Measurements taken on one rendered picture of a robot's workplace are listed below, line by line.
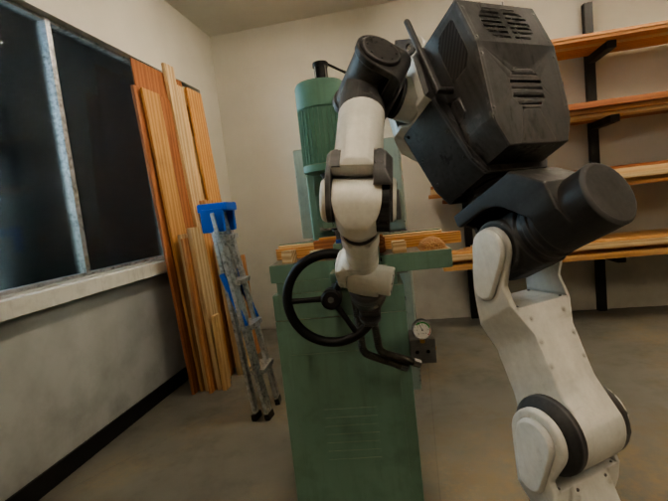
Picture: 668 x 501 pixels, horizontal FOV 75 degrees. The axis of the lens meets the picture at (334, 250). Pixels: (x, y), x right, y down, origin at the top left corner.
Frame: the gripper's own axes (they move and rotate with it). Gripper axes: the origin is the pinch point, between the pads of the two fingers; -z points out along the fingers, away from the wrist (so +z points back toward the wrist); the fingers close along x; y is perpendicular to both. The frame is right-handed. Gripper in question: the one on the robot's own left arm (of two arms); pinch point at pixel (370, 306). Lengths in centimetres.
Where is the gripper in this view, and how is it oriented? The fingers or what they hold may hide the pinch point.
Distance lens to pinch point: 120.1
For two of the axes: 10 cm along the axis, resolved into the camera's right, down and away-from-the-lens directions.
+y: -9.9, 0.4, 1.2
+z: -1.3, -4.1, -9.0
